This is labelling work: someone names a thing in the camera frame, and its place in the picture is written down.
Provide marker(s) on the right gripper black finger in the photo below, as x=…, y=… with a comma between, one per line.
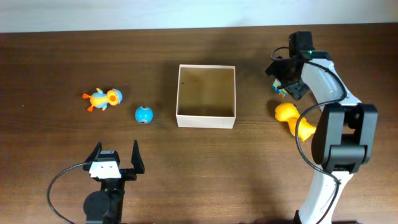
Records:
x=296, y=90
x=276, y=69

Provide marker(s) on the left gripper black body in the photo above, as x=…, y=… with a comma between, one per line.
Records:
x=127, y=174

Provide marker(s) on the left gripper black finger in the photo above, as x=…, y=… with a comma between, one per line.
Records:
x=95, y=153
x=136, y=159

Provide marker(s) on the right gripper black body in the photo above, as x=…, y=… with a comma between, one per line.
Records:
x=297, y=89

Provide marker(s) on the multicoloured puzzle cube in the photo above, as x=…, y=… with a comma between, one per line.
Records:
x=276, y=87

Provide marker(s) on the orange dinosaur toy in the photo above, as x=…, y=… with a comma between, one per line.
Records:
x=287, y=112

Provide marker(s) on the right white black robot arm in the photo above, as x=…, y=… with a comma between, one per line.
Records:
x=335, y=136

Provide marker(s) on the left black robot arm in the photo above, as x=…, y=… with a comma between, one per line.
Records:
x=106, y=205

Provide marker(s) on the blue ball toy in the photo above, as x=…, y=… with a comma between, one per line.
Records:
x=144, y=114

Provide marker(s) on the orange and blue duck toy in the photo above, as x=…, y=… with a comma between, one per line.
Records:
x=99, y=99

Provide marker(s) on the open beige cardboard box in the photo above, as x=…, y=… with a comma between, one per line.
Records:
x=206, y=96

